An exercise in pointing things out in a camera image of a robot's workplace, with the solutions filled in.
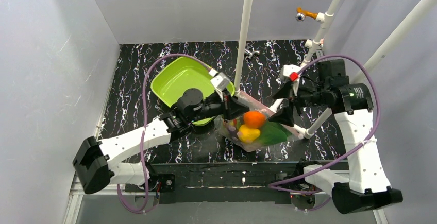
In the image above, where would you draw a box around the clear zip top bag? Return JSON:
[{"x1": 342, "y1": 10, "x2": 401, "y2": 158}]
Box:
[{"x1": 214, "y1": 92, "x2": 299, "y2": 152}]

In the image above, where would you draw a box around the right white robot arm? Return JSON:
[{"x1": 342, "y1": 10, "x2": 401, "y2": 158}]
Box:
[{"x1": 269, "y1": 59, "x2": 403, "y2": 214}]

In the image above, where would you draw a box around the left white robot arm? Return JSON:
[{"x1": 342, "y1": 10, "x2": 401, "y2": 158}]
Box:
[{"x1": 72, "y1": 88, "x2": 249, "y2": 194}]

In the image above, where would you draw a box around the orange fake fruit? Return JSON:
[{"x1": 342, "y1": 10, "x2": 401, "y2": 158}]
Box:
[{"x1": 243, "y1": 110, "x2": 266, "y2": 129}]

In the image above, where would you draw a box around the yellow fake pepper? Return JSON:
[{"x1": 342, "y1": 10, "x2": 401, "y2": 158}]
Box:
[{"x1": 237, "y1": 125, "x2": 261, "y2": 144}]

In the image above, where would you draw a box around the small metal fitting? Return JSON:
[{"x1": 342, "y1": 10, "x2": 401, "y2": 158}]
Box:
[{"x1": 244, "y1": 49, "x2": 260, "y2": 60}]

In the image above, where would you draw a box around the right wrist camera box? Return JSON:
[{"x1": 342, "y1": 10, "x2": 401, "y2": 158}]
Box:
[{"x1": 279, "y1": 64, "x2": 301, "y2": 82}]

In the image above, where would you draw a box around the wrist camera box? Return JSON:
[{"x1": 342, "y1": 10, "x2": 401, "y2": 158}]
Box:
[
  {"x1": 208, "y1": 68, "x2": 231, "y2": 91},
  {"x1": 279, "y1": 64, "x2": 301, "y2": 82}
]

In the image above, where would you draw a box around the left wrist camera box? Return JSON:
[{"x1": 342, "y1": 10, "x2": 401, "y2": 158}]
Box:
[{"x1": 208, "y1": 68, "x2": 231, "y2": 91}]

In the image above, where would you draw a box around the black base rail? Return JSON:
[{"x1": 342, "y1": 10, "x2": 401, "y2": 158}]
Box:
[{"x1": 152, "y1": 161, "x2": 298, "y2": 204}]

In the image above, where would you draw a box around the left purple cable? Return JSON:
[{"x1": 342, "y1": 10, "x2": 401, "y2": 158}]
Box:
[{"x1": 116, "y1": 53, "x2": 214, "y2": 215}]

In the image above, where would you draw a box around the orange faucet handle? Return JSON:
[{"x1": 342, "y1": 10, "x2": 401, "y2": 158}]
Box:
[{"x1": 296, "y1": 6, "x2": 318, "y2": 22}]

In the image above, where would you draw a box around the white PVC pipe frame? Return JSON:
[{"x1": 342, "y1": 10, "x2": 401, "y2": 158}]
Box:
[{"x1": 234, "y1": 0, "x2": 436, "y2": 139}]

